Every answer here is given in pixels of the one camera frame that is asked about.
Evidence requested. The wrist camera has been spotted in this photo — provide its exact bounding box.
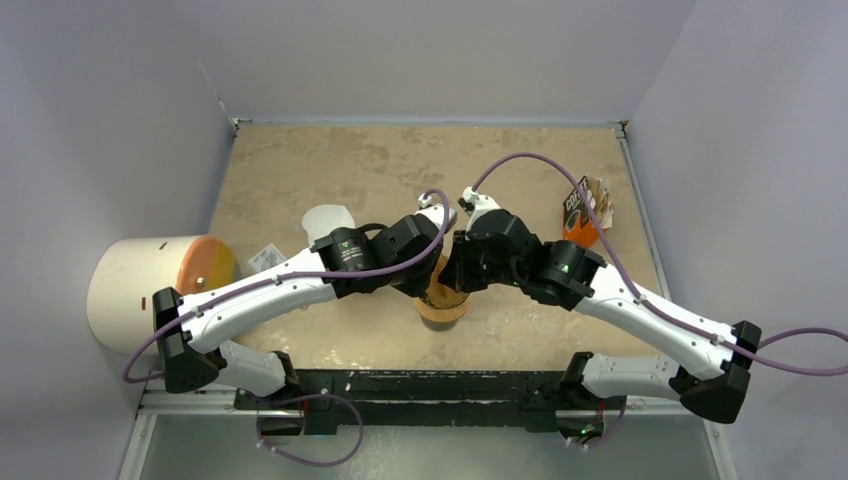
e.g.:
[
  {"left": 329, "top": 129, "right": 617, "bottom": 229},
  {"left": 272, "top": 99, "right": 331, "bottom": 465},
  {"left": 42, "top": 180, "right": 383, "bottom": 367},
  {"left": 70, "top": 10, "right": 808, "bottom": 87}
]
[
  {"left": 459, "top": 186, "right": 506, "bottom": 235},
  {"left": 416, "top": 193, "right": 457, "bottom": 231}
]

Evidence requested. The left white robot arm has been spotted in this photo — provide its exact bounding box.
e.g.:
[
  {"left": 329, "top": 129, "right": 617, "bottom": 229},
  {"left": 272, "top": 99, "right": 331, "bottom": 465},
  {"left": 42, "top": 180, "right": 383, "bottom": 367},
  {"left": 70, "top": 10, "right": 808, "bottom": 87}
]
[{"left": 151, "top": 205, "right": 456, "bottom": 409}]

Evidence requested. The white cylinder with orange lid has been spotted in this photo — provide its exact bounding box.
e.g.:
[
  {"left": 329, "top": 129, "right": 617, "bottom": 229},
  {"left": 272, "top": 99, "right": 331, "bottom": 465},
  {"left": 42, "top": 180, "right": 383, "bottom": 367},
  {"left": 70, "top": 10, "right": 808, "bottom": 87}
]
[{"left": 86, "top": 235, "right": 240, "bottom": 354}]

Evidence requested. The white paper coffee filter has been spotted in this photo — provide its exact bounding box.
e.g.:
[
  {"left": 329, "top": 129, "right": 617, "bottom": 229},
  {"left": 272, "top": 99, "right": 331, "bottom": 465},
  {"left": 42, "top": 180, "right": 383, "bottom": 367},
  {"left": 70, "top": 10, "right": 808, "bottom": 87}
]
[{"left": 301, "top": 204, "right": 356, "bottom": 246}]

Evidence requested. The light wooden dripper ring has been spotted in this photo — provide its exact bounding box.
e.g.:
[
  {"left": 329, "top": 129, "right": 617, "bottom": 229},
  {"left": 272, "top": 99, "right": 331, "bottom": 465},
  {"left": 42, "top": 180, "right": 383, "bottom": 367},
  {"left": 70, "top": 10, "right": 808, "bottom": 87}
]
[{"left": 411, "top": 294, "right": 474, "bottom": 326}]

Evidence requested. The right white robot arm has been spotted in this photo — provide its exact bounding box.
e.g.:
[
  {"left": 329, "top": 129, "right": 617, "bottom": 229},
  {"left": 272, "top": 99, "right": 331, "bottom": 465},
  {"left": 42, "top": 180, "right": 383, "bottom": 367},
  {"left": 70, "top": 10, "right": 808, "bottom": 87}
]
[{"left": 438, "top": 209, "right": 762, "bottom": 424}]

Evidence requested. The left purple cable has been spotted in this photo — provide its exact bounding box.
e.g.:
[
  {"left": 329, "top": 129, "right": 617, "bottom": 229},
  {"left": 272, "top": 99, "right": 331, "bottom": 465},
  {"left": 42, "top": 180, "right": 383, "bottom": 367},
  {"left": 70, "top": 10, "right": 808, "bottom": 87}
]
[{"left": 122, "top": 188, "right": 453, "bottom": 385}]

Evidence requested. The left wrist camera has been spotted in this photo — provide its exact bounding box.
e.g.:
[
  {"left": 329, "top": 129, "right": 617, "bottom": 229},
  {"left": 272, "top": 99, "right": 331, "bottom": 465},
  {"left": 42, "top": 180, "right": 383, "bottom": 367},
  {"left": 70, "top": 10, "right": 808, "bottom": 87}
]
[{"left": 416, "top": 193, "right": 457, "bottom": 231}]

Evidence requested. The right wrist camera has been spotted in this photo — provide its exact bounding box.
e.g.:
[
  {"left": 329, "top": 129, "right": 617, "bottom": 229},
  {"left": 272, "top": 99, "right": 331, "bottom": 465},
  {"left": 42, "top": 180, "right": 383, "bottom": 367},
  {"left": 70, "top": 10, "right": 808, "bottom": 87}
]
[{"left": 459, "top": 186, "right": 506, "bottom": 235}]

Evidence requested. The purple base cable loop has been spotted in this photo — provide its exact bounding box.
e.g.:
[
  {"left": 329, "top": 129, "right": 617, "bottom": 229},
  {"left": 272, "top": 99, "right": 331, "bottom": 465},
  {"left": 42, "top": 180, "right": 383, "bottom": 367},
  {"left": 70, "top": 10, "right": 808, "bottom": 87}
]
[{"left": 255, "top": 394, "right": 366, "bottom": 468}]

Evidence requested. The brown paper coffee filter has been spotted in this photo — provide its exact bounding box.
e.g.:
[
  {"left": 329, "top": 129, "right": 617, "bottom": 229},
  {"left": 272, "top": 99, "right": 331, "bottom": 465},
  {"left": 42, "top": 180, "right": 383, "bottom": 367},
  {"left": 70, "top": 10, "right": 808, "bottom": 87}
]
[{"left": 423, "top": 238, "right": 465, "bottom": 307}]

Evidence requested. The coffee filter package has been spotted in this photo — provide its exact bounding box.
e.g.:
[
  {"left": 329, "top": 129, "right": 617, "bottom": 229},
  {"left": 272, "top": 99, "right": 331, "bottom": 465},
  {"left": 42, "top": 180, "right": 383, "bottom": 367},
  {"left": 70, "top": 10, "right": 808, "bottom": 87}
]
[{"left": 563, "top": 176, "right": 614, "bottom": 248}]

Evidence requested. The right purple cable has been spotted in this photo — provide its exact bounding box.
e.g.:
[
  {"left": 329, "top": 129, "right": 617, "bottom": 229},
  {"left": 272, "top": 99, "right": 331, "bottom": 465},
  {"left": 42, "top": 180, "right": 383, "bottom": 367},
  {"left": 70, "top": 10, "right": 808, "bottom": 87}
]
[{"left": 470, "top": 152, "right": 848, "bottom": 378}]

